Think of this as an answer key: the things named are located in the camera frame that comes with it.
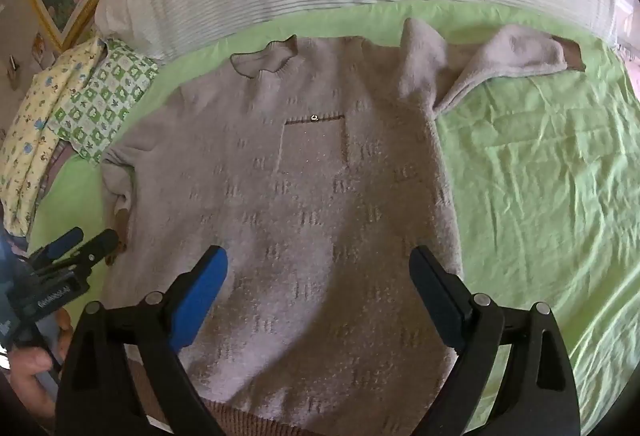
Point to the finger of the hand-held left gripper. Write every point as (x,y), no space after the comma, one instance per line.
(64,240)
(97,248)

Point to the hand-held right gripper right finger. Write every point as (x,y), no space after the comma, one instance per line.
(440,296)

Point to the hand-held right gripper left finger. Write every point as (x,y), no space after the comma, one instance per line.
(200,288)

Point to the pale pink knitted sweater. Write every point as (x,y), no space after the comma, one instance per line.
(320,216)

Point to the person's left hand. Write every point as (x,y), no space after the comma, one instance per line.
(27,378)

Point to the yellow printed cloth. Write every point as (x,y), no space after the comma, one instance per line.
(35,136)

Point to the green checked printed cloth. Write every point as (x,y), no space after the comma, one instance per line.
(102,104)

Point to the green bed sheet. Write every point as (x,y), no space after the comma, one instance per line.
(530,156)

